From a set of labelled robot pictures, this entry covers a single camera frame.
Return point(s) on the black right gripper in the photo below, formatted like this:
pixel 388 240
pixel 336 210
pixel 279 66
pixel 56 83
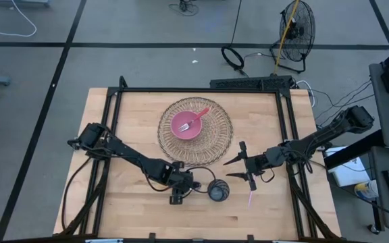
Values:
pixel 265 162

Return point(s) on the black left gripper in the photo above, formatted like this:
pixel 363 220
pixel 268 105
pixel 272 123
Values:
pixel 182 182

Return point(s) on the pink drinking straw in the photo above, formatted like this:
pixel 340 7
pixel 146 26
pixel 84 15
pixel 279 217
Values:
pixel 250 199

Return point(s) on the dark glass cup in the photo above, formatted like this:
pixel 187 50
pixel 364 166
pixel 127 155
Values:
pixel 218 190

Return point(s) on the pink plastic bowl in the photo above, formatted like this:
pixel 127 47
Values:
pixel 181 118

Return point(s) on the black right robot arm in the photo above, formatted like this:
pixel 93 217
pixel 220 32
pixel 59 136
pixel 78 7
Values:
pixel 326 133

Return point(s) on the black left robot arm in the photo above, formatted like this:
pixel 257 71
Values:
pixel 130 155

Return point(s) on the round woven wicker placemat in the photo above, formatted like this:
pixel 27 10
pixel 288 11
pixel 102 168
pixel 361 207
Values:
pixel 214 135

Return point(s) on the silver aluminium bar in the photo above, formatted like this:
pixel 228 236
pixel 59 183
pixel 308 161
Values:
pixel 284 241
pixel 103 241

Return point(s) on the white box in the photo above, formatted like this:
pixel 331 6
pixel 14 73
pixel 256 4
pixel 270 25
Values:
pixel 350 173

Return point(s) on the white yellow blue container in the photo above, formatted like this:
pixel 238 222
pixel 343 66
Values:
pixel 366 189

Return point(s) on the black floor fan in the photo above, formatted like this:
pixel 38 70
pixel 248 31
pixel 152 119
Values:
pixel 296 33

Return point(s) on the black frame clamp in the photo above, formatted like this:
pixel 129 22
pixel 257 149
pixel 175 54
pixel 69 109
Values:
pixel 152 237
pixel 250 238

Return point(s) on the black aluminium table frame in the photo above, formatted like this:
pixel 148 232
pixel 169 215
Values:
pixel 198 90

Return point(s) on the black corner bracket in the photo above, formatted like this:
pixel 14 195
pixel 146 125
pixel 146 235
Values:
pixel 123 82

